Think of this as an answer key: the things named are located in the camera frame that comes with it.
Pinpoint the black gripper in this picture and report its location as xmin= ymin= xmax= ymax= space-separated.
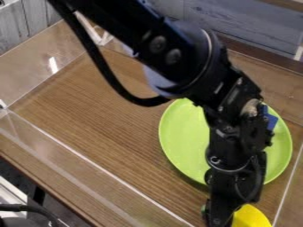
xmin=201 ymin=152 xmax=267 ymax=227

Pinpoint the yellow toy banana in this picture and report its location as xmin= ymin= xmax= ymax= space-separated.
xmin=200 ymin=203 xmax=272 ymax=227

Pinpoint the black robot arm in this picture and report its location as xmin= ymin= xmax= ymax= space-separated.
xmin=48 ymin=0 xmax=275 ymax=227

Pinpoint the green plate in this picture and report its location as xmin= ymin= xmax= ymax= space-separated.
xmin=158 ymin=98 xmax=293 ymax=184

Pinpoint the blue star-shaped block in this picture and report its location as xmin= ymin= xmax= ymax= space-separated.
xmin=263 ymin=105 xmax=277 ymax=131

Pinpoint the clear acrylic front wall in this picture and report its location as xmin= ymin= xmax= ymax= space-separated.
xmin=0 ymin=108 xmax=193 ymax=227

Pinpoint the black floor cable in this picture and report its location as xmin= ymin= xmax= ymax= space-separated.
xmin=0 ymin=203 xmax=60 ymax=227

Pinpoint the clear acrylic corner bracket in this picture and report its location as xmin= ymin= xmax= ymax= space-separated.
xmin=74 ymin=12 xmax=113 ymax=46

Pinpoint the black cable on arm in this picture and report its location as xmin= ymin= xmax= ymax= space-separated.
xmin=46 ymin=0 xmax=170 ymax=107

